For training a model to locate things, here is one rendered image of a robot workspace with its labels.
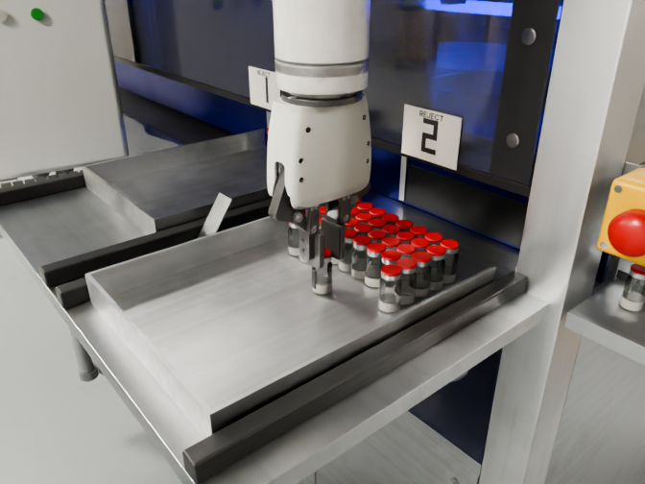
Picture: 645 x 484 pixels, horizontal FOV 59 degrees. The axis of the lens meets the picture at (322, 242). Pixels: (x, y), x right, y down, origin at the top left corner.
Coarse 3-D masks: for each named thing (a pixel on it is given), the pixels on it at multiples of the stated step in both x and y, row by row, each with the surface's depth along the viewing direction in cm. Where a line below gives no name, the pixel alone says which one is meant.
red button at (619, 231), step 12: (624, 216) 48; (636, 216) 47; (612, 228) 49; (624, 228) 48; (636, 228) 47; (612, 240) 49; (624, 240) 48; (636, 240) 47; (624, 252) 49; (636, 252) 48
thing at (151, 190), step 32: (128, 160) 92; (160, 160) 96; (192, 160) 100; (224, 160) 101; (256, 160) 101; (96, 192) 86; (128, 192) 87; (160, 192) 87; (192, 192) 87; (224, 192) 87; (256, 192) 79; (160, 224) 71
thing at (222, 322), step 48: (192, 240) 65; (240, 240) 69; (96, 288) 56; (144, 288) 62; (192, 288) 62; (240, 288) 62; (288, 288) 62; (336, 288) 62; (480, 288) 59; (144, 336) 49; (192, 336) 54; (240, 336) 54; (288, 336) 54; (336, 336) 54; (384, 336) 51; (192, 384) 48; (240, 384) 48; (288, 384) 45
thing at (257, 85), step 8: (256, 72) 90; (264, 72) 88; (272, 72) 86; (256, 80) 90; (264, 80) 89; (272, 80) 87; (256, 88) 91; (264, 88) 89; (272, 88) 88; (256, 96) 92; (264, 96) 90; (272, 96) 88; (256, 104) 92; (264, 104) 91; (272, 104) 89
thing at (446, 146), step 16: (416, 112) 67; (432, 112) 65; (416, 128) 67; (432, 128) 65; (448, 128) 63; (416, 144) 68; (432, 144) 66; (448, 144) 64; (432, 160) 67; (448, 160) 65
